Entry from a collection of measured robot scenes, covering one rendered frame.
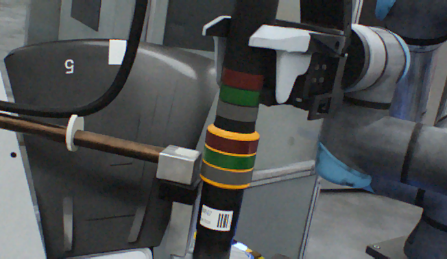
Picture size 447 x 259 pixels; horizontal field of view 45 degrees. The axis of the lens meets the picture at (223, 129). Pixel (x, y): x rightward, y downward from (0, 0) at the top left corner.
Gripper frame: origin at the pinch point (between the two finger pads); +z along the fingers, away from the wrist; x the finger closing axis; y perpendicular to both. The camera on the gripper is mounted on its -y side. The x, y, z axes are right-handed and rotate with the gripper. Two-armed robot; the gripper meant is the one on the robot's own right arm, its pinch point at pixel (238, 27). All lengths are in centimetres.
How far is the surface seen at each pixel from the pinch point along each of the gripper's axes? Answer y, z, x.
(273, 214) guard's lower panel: 64, -118, 51
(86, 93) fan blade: 9.6, -2.2, 18.1
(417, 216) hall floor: 146, -420, 64
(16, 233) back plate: 29.9, -3.5, 28.9
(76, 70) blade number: 7.7, -2.6, 20.4
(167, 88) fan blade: 7.9, -7.8, 12.4
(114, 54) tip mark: 5.7, -5.9, 18.7
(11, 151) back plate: 21.7, -6.5, 35.3
